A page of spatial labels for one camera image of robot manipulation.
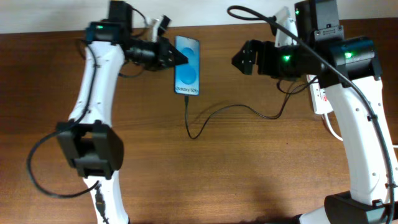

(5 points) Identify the black phone charger cable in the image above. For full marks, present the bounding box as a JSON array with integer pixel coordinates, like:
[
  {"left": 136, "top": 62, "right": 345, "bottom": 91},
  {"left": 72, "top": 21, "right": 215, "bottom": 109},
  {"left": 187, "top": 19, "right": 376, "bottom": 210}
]
[{"left": 183, "top": 76, "right": 320, "bottom": 141}]

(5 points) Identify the white power strip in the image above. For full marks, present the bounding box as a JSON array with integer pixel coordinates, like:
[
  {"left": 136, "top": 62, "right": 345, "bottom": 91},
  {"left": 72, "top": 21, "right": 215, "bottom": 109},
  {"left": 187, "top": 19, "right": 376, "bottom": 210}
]
[{"left": 309, "top": 80, "right": 333, "bottom": 115}]

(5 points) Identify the blue screen smartphone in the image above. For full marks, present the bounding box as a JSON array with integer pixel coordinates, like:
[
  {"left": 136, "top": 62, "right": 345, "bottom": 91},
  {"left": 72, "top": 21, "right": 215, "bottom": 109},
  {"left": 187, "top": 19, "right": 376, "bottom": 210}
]
[{"left": 174, "top": 35, "right": 201, "bottom": 96}]

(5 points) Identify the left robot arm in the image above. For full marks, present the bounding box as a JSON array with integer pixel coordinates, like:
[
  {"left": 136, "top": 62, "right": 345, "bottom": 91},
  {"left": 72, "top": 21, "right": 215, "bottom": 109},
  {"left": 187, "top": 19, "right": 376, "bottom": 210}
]
[{"left": 57, "top": 1, "right": 188, "bottom": 223}]

